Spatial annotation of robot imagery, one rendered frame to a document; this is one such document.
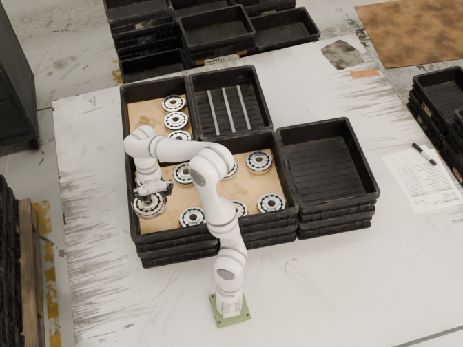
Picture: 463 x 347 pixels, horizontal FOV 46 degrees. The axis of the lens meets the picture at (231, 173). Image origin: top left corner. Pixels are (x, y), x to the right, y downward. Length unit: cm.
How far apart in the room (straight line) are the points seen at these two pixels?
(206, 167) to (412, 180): 120
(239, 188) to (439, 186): 83
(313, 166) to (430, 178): 51
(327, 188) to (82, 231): 99
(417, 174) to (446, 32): 209
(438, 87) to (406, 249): 150
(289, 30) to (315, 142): 141
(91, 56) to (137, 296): 245
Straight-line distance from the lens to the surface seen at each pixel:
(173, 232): 190
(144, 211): 187
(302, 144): 224
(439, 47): 416
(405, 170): 239
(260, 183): 211
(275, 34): 351
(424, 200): 231
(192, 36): 336
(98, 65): 407
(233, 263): 168
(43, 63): 423
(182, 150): 149
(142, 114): 242
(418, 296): 208
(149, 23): 347
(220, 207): 147
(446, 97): 339
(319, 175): 215
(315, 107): 258
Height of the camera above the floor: 251
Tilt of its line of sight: 52 degrees down
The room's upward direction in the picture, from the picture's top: 5 degrees counter-clockwise
